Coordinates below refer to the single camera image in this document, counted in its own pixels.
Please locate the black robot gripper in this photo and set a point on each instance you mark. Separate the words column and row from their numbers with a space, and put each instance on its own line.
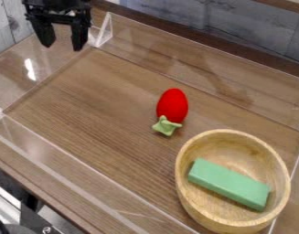
column 69, row 12

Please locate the red plush strawberry fruit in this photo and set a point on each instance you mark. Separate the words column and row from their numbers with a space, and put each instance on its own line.
column 172, row 111

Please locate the green rectangular block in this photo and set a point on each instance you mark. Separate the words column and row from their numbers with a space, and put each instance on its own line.
column 230, row 184

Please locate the light wooden bowl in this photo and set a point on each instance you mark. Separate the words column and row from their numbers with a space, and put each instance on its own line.
column 248, row 155

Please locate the clear acrylic enclosure wall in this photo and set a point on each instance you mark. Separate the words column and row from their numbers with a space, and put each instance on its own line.
column 78, row 109

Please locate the black metal stand bracket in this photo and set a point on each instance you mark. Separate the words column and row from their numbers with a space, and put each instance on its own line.
column 30, row 218

